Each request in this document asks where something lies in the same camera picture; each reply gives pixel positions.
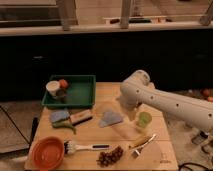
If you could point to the grey-blue towel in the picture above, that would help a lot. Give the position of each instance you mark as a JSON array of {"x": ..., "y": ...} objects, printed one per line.
[{"x": 109, "y": 118}]

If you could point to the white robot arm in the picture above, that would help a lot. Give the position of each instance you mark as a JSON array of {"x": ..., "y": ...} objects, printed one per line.
[{"x": 196, "y": 112}]

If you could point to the wooden block brush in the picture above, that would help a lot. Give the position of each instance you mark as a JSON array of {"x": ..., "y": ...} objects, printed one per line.
[{"x": 80, "y": 117}]

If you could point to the orange ball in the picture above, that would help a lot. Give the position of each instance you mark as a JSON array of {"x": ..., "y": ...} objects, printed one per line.
[{"x": 63, "y": 83}]

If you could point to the green plastic tray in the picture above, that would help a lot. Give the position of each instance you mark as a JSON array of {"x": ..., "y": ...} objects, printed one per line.
[{"x": 79, "y": 94}]

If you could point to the dark small cup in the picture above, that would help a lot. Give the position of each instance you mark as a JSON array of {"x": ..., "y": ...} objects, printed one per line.
[{"x": 60, "y": 94}]

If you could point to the green plastic cup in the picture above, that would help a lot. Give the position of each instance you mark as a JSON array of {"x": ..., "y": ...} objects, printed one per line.
[{"x": 144, "y": 119}]

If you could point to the white cup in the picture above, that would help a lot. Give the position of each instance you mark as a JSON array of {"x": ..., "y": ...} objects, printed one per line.
[{"x": 52, "y": 87}]

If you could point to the blue sponge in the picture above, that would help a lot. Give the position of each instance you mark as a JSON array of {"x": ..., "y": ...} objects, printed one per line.
[{"x": 58, "y": 116}]

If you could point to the green pepper toy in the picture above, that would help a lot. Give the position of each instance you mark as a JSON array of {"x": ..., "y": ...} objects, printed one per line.
[{"x": 62, "y": 124}]

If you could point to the yellow banana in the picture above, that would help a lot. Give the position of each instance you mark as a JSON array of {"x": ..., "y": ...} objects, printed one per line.
[{"x": 139, "y": 142}]

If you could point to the white dish brush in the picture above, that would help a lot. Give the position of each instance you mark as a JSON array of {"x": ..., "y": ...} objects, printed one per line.
[{"x": 71, "y": 147}]

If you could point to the bunch of red grapes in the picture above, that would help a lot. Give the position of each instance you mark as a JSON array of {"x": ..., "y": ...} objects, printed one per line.
[{"x": 108, "y": 158}]

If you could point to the orange bowl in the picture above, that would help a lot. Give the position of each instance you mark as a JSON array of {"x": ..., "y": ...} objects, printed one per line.
[{"x": 48, "y": 153}]

